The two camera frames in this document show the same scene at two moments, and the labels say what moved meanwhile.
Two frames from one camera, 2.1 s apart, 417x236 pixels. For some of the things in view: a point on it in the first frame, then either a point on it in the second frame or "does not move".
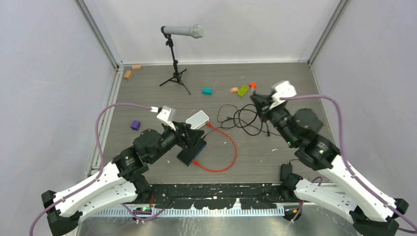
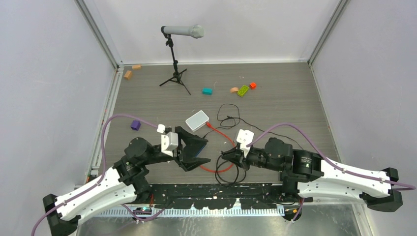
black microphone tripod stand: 176,76 does not move
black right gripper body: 265,105 -> 244,162
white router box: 197,120 does not move
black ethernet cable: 242,126 -> 217,168
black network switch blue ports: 188,154 does not move
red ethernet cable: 194,162 does not move
